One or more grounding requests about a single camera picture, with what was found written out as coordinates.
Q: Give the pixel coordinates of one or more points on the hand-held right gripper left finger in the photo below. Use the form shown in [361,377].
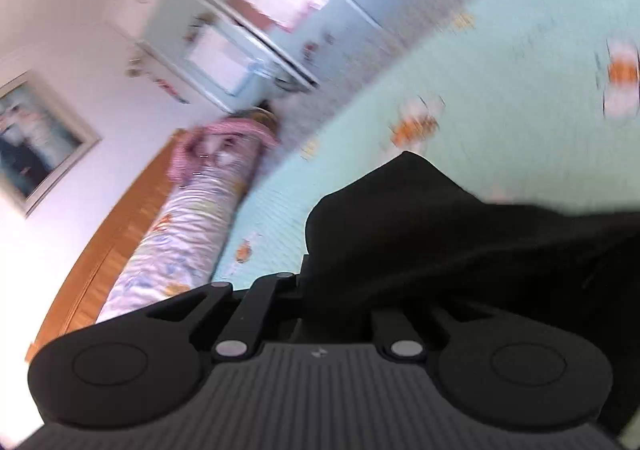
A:
[265,290]

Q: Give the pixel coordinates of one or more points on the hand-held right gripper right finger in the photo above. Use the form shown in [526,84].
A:
[395,330]

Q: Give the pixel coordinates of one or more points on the black shirt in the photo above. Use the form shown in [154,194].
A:
[450,240]

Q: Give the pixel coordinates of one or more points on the floral duvet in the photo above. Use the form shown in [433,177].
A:
[190,230]

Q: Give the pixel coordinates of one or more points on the pink garment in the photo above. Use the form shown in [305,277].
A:
[200,145]

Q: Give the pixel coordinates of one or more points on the wooden headboard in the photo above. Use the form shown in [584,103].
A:
[110,250]

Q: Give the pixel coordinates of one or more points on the red hanging ornament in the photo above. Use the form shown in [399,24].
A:
[172,91]

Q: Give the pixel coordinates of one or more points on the blue-framed paper notice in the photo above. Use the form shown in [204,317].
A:
[220,57]

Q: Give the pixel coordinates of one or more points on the framed picture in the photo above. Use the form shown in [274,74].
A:
[35,140]

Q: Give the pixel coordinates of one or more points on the sliding-door wardrobe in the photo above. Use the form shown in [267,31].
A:
[350,20]

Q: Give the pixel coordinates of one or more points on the bee-print quilted bed cover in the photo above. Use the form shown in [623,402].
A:
[500,55]

